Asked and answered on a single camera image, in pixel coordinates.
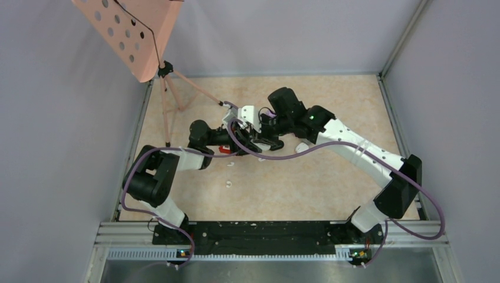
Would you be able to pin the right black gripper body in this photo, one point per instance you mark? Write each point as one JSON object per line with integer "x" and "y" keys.
{"x": 272, "y": 128}

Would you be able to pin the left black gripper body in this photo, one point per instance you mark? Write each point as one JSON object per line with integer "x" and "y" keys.
{"x": 235, "y": 126}

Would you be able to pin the white square earbud case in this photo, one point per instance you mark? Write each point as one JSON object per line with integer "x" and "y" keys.
{"x": 301, "y": 147}

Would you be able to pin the black earbud charging case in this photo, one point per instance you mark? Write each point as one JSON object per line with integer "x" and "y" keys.
{"x": 276, "y": 146}

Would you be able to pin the white oval earbud case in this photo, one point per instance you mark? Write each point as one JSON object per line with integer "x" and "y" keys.
{"x": 265, "y": 147}

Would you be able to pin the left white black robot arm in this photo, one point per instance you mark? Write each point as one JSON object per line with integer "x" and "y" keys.
{"x": 152, "y": 174}

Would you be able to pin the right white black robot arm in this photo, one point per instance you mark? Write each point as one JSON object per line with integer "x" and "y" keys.
{"x": 396, "y": 175}

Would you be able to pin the red grid box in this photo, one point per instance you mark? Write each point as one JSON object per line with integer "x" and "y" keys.
{"x": 225, "y": 149}

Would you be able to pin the pink perforated music stand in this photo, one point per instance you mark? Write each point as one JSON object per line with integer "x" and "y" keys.
{"x": 138, "y": 32}

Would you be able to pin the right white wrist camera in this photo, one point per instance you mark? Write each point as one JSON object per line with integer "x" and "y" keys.
{"x": 248, "y": 118}

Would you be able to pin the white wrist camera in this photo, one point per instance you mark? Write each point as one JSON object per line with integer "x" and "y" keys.
{"x": 248, "y": 118}
{"x": 231, "y": 113}

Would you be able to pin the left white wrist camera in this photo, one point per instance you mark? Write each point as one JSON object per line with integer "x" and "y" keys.
{"x": 231, "y": 113}

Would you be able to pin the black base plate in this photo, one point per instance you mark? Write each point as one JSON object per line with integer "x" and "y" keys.
{"x": 268, "y": 237}

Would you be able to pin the aluminium front rail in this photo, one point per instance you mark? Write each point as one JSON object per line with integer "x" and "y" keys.
{"x": 132, "y": 240}

